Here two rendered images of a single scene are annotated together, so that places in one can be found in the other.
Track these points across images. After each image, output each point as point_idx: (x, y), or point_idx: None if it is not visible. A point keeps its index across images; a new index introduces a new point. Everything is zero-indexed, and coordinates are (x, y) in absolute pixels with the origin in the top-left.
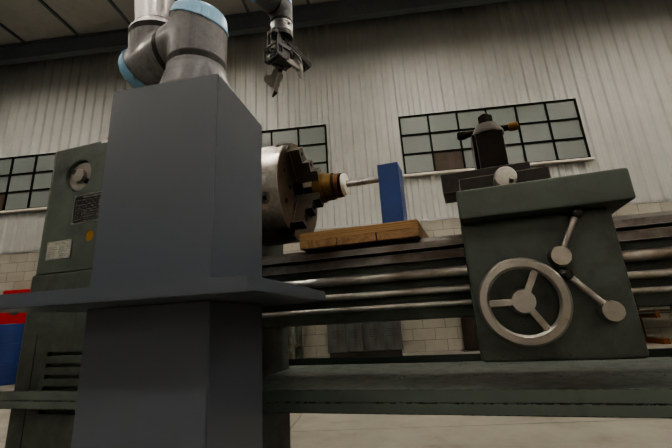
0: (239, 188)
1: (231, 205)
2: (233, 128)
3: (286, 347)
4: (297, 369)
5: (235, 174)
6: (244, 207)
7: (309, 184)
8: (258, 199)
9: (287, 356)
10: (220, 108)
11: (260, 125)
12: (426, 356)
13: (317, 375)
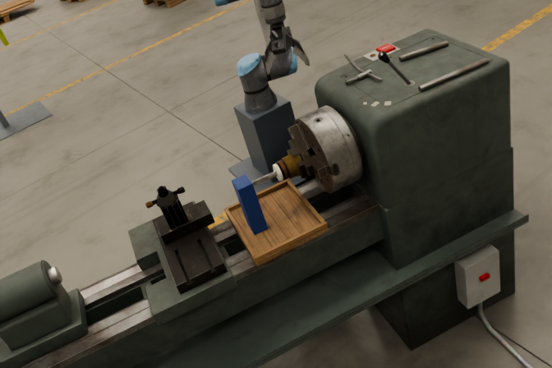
0: (252, 144)
1: (251, 149)
2: (243, 124)
3: (391, 255)
4: (384, 271)
5: (249, 140)
6: (255, 151)
7: (320, 155)
8: (260, 150)
9: (393, 262)
10: (237, 118)
11: (252, 121)
12: (306, 333)
13: (341, 264)
